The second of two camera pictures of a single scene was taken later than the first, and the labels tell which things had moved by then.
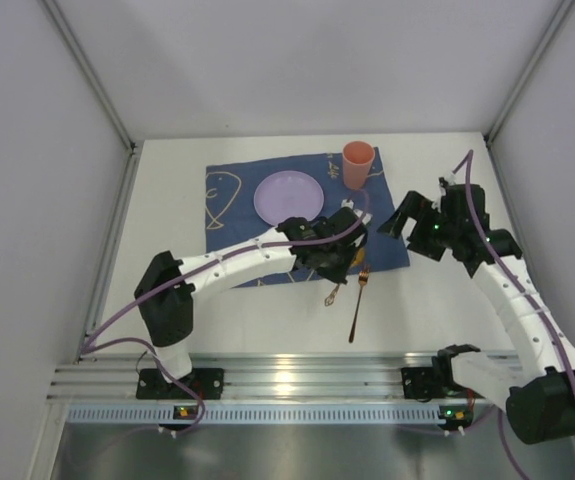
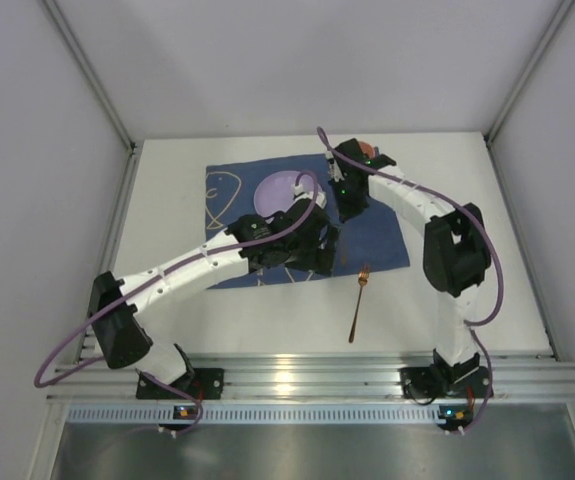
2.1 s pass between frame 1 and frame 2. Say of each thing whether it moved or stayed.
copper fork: stayed
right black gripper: moved
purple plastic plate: stayed
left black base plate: stayed
